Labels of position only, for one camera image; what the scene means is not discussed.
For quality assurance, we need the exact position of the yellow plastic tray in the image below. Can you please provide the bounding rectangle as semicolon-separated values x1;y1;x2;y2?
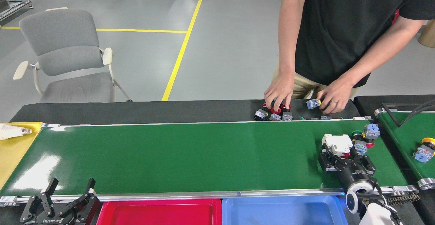
0;122;44;189

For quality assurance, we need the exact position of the black cable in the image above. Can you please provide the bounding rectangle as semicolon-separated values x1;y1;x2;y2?
400;99;435;126

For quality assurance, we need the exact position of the blue plastic tray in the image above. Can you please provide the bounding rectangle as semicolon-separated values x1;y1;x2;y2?
222;195;349;225

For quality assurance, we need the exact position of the black drive chain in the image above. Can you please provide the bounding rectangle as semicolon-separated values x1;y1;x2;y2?
386;192;420;206

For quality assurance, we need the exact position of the yellow push button switch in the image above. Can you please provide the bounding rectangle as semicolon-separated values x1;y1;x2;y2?
413;137;435;163

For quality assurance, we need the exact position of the short green conveyor belt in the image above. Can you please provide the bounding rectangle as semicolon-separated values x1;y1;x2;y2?
375;108;435;190

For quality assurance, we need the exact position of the person's left hand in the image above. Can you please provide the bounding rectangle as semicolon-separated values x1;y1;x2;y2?
317;79;354;115

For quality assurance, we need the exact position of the grey padded chair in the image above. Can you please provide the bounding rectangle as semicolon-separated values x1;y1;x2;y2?
13;7;132;103

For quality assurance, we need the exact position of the white circuit breaker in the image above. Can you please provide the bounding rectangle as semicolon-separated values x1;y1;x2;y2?
321;134;354;157

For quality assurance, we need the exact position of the red plastic tray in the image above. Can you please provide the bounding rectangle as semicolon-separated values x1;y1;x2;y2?
97;198;222;225

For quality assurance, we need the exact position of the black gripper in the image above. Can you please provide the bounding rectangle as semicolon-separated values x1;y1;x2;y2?
318;146;377;189
20;178;100;225

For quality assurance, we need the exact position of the white light bulb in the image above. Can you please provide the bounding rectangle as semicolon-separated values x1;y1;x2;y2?
0;123;33;140

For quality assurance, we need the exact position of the black triangular bracket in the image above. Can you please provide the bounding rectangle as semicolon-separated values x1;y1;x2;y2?
382;103;435;127

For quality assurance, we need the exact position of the long green conveyor belt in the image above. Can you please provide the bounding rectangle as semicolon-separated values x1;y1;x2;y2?
0;116;419;207

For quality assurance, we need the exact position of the person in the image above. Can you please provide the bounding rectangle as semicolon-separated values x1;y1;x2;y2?
264;0;435;115

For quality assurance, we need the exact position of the person's right hand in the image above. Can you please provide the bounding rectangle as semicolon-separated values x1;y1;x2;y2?
264;73;295;110

